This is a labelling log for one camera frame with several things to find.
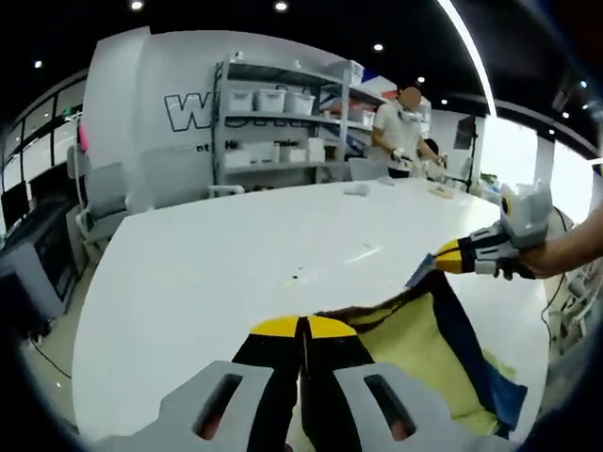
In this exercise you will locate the grey metal shelf rack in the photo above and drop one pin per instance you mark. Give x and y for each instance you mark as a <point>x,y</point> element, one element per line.
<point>221,117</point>

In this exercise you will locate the white tall-backed chair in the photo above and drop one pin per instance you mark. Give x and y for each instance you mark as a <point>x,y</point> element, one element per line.
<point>75,179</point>

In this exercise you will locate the black screen on stand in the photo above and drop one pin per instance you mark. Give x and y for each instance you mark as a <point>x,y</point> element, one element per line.
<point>465,134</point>

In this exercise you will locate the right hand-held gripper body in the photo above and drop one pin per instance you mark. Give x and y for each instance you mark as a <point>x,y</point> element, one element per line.
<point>527,216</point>

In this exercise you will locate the black monitor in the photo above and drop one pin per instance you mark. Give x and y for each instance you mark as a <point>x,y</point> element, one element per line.
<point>14,207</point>

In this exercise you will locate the yellow garment with blue sleeves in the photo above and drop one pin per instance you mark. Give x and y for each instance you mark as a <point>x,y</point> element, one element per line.
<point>414,339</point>

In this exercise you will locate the person's right hand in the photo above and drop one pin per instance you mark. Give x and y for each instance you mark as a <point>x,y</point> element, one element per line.
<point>546,259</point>

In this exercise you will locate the small white cloth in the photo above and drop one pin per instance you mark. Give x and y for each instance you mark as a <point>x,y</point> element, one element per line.
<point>356,189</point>

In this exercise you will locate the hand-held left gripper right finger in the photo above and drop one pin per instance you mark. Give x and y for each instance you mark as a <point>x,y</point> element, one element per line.
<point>339,386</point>

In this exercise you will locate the wooden board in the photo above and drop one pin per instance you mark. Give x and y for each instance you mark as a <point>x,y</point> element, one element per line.
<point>443,190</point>

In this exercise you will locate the white ceiling light strip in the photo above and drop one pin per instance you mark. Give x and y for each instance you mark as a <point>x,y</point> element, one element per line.
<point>471,47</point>

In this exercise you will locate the pink item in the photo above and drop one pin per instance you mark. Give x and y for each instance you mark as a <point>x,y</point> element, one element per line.
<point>84,136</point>

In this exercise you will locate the light grey chair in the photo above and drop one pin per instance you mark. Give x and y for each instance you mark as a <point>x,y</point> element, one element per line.
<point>369,169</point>

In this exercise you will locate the grey office chair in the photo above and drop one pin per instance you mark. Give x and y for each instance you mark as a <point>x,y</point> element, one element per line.
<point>106,198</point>

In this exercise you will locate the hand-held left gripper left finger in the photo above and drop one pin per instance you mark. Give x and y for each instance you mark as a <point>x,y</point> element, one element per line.
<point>264,386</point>

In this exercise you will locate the grey desk counter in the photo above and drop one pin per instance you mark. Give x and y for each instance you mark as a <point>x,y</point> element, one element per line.
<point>47,254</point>

